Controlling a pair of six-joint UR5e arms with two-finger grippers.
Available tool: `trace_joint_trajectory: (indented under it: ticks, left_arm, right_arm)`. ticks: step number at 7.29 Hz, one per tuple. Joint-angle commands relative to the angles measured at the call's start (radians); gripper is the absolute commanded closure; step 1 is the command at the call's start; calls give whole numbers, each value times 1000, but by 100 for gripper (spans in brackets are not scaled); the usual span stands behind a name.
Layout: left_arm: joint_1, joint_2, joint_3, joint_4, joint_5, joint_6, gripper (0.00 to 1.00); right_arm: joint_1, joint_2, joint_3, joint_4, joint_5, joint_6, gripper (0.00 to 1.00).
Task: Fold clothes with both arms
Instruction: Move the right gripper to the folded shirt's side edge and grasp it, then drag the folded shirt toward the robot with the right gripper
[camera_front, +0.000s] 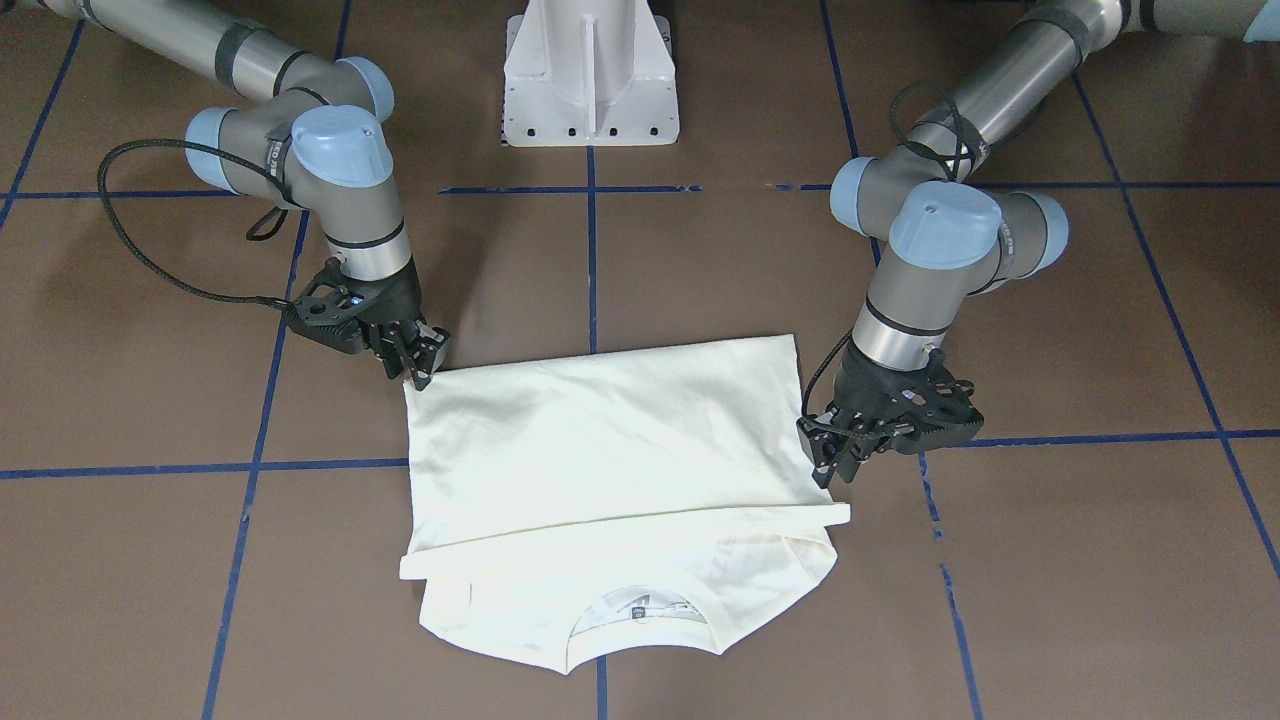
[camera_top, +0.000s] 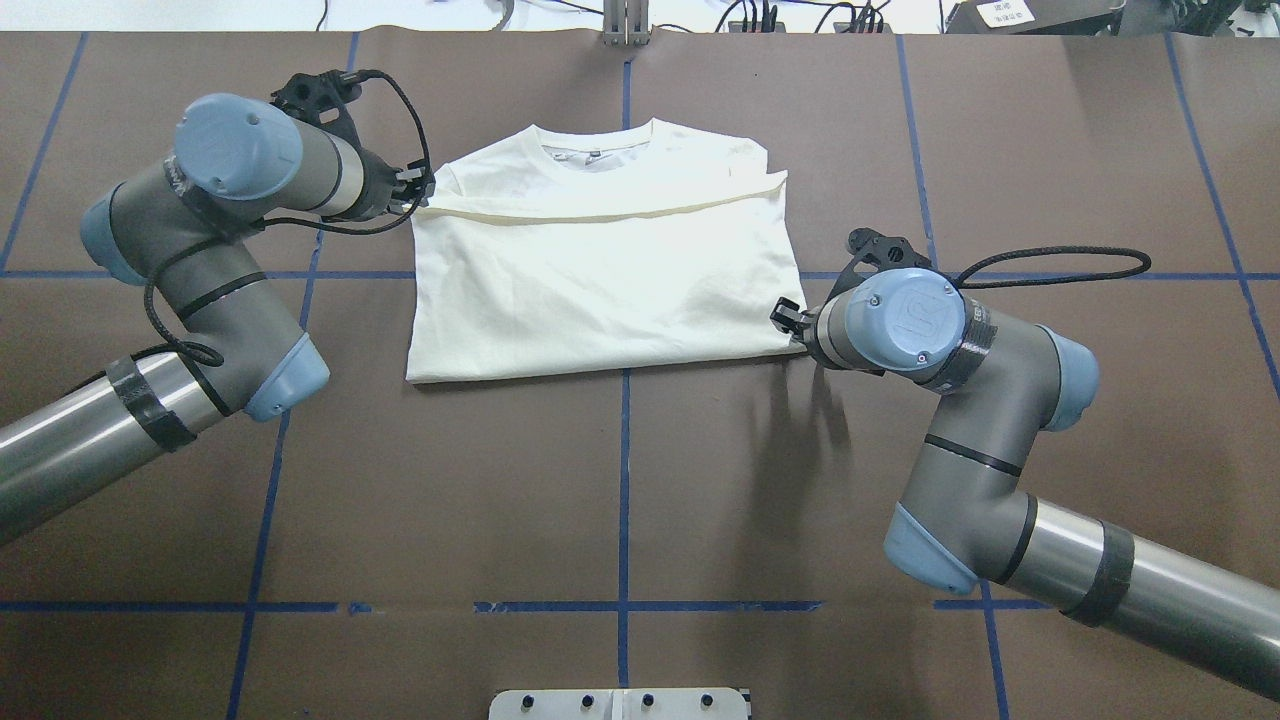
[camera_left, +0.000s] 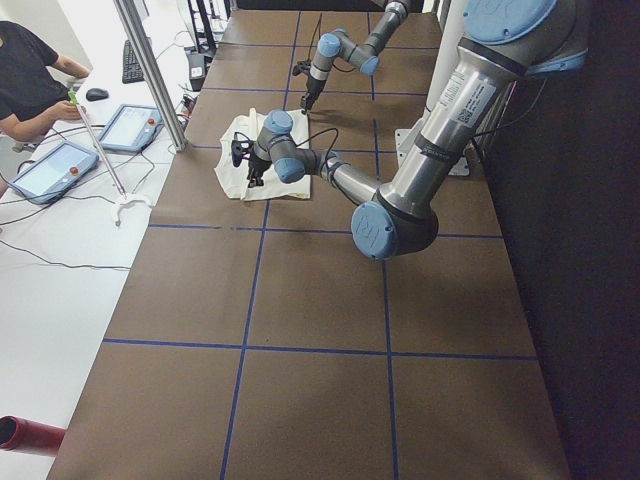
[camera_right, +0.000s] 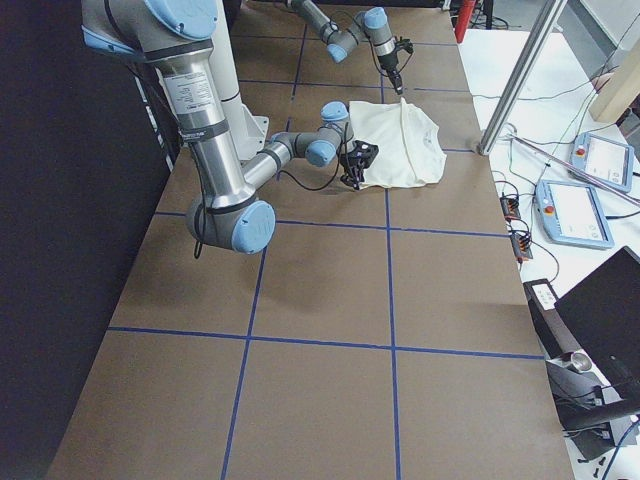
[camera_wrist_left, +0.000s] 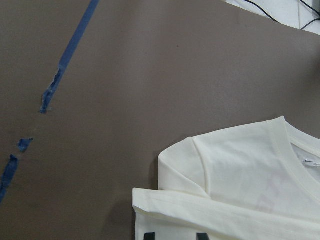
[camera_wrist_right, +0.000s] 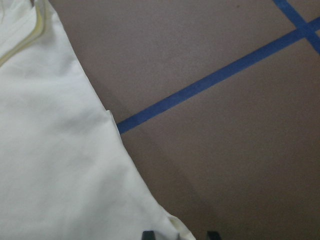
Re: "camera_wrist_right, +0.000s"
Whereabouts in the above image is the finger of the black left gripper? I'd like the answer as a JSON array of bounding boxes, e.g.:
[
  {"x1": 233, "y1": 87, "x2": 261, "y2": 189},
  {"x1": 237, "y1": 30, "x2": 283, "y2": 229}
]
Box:
[
  {"x1": 206, "y1": 231, "x2": 220, "y2": 240},
  {"x1": 141, "y1": 230, "x2": 155, "y2": 240}
]

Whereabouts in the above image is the cream long-sleeve printed shirt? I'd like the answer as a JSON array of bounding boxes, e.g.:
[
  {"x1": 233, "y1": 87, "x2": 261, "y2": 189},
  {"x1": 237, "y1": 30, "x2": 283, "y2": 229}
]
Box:
[{"x1": 0, "y1": 0, "x2": 194, "y2": 240}]

